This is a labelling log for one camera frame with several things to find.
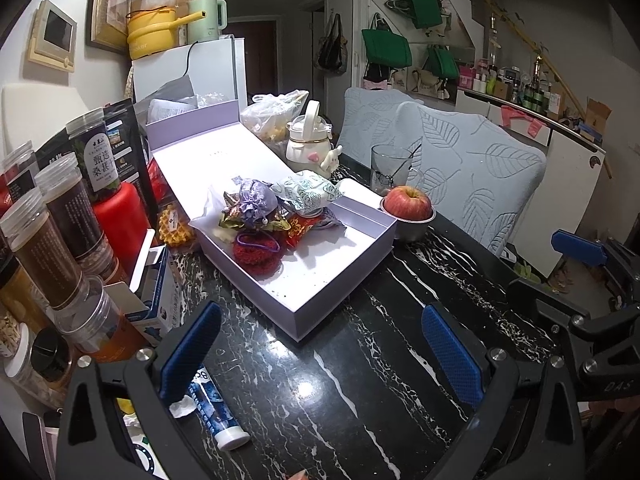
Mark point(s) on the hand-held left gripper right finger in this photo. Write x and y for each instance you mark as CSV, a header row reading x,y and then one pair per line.
x,y
450,355

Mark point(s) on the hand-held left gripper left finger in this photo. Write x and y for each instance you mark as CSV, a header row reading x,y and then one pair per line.
x,y
190,355

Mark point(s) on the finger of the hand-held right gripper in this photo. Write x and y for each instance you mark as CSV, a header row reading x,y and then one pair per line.
x,y
580,250
545,315

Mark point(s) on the red knitted pouch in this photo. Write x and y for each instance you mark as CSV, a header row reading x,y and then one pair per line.
x,y
255,255

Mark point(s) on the brown gold snack packet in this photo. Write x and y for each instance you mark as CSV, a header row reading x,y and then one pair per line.
x,y
232,217

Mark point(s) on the lavender gift box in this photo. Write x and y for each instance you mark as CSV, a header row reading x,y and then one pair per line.
x,y
320,280

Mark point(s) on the red gold snack packet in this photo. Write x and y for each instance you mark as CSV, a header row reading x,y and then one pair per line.
x,y
300,227

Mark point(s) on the purple white snack packet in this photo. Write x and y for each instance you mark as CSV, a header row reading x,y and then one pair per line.
x,y
330,220

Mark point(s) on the white green-printed packet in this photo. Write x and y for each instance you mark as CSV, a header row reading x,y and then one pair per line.
x,y
305,190

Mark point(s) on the green plush slippers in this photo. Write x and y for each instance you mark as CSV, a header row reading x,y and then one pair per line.
x,y
527,271

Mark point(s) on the blue white carton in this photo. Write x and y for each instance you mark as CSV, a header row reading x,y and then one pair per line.
x,y
160,310

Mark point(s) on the blue white tube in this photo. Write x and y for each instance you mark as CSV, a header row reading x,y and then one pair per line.
x,y
215,410

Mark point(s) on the white cabinet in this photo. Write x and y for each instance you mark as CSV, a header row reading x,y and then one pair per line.
x,y
570,185

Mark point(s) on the yellow waffle snack pack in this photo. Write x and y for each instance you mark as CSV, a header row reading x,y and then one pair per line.
x,y
175,225

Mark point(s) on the metal bowl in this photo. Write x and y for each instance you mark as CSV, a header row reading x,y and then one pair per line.
x,y
410,230

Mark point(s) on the chair with leaf-pattern cover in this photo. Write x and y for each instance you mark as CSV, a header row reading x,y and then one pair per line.
x,y
475,170
365,115

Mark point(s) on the open cardboard box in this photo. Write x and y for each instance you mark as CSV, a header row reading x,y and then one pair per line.
x,y
597,115

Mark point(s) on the red bottle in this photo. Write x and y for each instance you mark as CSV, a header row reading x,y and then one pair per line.
x,y
125,220

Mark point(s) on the pink cloth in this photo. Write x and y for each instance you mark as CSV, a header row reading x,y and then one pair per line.
x,y
515,115

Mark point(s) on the red apple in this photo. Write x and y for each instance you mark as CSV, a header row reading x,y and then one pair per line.
x,y
407,202

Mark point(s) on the row of counter bottles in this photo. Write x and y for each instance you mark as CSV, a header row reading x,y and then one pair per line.
x,y
530,92

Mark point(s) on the row of clear plastic jars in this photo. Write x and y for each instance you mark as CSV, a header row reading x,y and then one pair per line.
x,y
55,240

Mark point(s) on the glass mug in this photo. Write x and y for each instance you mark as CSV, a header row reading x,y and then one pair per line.
x,y
385,165

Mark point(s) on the bamboo pole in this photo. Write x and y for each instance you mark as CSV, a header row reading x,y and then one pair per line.
x,y
530,45

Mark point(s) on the black printed pouch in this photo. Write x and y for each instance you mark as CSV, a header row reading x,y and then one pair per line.
x,y
135,140

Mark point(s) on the white plush rabbit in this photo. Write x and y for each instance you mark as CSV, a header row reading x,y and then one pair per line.
x,y
330,162

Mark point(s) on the white teapot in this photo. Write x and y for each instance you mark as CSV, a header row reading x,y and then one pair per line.
x,y
302,152

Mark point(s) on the green tote bag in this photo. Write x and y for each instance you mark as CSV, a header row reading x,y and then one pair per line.
x,y
442,62
387,50
422,5

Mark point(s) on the clear plastic bag with food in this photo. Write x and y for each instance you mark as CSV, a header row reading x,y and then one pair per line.
x,y
270,115

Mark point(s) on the grey plastic mailer bag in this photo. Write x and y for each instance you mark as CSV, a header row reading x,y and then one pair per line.
x,y
172,92

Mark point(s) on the round woven tray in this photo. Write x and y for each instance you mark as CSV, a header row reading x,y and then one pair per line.
x,y
129,82

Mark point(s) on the white fridge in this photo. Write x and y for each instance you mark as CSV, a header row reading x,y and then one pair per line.
x,y
210,70

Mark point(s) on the brown door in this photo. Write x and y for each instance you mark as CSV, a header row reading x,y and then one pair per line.
x,y
262,55

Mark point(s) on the black hanging bag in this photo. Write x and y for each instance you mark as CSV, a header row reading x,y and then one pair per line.
x,y
330,52

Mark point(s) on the yellow pot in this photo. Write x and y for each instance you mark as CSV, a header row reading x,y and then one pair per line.
x,y
150,37

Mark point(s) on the green kettle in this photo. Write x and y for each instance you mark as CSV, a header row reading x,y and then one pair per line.
x,y
205,20

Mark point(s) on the framed picture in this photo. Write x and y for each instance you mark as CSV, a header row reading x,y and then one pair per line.
x,y
112,5

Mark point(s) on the wall intercom panel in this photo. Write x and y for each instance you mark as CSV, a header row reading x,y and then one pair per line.
x,y
52,32

